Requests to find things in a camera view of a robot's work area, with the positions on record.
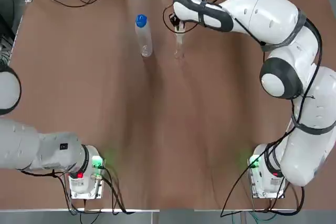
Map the clear condiment bottle white cap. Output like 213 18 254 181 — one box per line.
173 31 186 60

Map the black base cable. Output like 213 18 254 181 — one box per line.
103 165 138 215

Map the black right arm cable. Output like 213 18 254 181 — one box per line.
219 0 324 218

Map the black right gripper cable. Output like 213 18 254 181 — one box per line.
162 5 203 33

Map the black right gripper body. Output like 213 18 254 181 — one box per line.
169 13 186 33

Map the clear drink bottle blue cap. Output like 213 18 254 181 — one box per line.
134 14 154 58

